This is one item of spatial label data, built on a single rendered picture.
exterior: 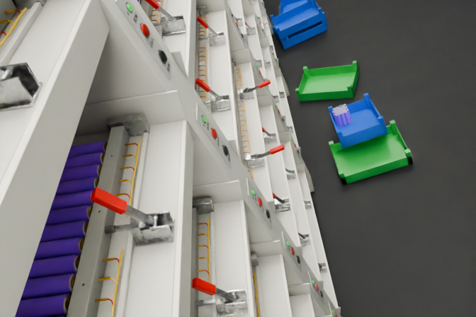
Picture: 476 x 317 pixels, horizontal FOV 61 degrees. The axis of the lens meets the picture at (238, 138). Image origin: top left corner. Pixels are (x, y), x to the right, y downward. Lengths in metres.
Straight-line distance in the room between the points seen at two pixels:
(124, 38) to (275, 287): 0.54
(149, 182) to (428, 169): 1.47
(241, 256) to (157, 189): 0.21
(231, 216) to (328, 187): 1.21
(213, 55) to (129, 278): 0.72
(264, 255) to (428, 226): 0.95
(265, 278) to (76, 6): 0.60
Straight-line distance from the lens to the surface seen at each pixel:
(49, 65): 0.37
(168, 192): 0.48
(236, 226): 0.67
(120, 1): 0.52
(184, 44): 0.73
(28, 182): 0.29
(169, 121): 0.57
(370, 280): 1.62
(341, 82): 2.30
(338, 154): 1.95
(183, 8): 0.85
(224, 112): 0.86
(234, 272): 0.63
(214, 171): 0.64
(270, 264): 0.85
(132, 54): 0.51
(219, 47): 1.08
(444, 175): 1.82
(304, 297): 1.03
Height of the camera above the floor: 1.47
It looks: 41 degrees down
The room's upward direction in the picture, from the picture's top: 32 degrees counter-clockwise
